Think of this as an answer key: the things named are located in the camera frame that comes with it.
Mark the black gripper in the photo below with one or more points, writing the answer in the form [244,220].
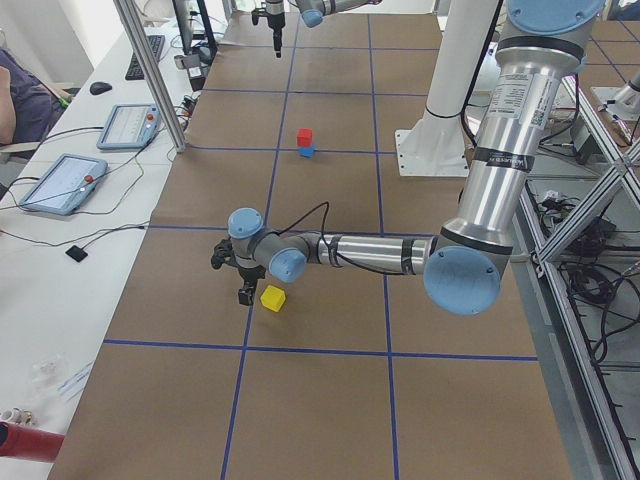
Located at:
[248,274]
[274,21]

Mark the yellow cube block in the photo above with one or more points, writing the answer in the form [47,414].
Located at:
[273,298]

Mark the red cube block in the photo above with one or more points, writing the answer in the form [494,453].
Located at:
[304,137]

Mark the blue cube block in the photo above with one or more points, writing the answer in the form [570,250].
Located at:
[307,151]

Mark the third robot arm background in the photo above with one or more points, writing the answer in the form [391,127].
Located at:
[619,103]

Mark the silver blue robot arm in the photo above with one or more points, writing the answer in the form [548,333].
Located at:
[312,13]
[541,43]

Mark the small black square pad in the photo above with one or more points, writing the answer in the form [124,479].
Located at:
[76,253]

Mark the far blue teach pendant tablet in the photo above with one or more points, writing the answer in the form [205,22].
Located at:
[129,126]

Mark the blue teach pendant tablet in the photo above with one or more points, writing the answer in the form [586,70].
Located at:
[65,185]
[129,126]

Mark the black computer mouse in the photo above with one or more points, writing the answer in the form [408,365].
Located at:
[100,87]

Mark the near blue teach pendant tablet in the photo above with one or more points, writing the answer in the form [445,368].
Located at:
[65,185]

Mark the seated person in navy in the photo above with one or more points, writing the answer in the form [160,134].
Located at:
[29,108]

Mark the red cylinder bottle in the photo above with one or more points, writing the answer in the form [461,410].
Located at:
[28,443]

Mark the aluminium frame post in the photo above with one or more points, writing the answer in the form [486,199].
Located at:
[153,77]

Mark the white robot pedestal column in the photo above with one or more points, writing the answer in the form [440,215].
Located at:
[435,146]

